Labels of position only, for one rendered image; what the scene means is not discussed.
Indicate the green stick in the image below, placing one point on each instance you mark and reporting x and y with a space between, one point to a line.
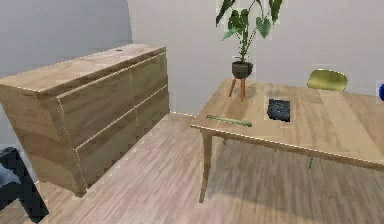
228 120

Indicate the black pot on orange legs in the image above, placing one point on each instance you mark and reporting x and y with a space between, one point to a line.
241 71

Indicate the black square object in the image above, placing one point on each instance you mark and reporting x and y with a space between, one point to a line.
279 110

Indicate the wooden chest of drawers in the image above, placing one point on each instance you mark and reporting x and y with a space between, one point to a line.
100 106

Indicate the green house plant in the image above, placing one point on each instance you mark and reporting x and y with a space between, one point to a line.
245 23

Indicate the wooden table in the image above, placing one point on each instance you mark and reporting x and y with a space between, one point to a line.
320 123

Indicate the olive green chair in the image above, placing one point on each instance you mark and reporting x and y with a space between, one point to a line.
327 80

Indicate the blue round object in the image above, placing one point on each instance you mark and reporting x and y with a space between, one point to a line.
381 92

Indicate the black frame object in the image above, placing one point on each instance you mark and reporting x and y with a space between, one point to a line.
20 186

